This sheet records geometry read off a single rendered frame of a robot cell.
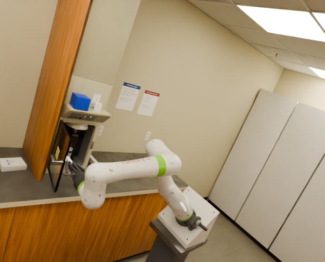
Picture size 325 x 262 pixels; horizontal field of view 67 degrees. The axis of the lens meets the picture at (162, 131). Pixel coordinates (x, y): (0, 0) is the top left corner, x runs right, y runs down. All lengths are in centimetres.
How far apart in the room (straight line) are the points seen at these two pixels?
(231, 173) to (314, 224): 136
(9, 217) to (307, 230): 346
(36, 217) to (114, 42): 131
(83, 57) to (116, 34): 28
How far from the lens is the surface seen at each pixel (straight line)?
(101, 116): 186
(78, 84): 183
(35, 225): 199
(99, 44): 183
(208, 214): 187
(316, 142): 390
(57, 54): 188
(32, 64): 218
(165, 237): 184
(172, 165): 133
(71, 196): 188
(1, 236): 197
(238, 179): 434
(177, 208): 166
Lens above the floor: 200
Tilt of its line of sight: 15 degrees down
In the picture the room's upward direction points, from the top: 22 degrees clockwise
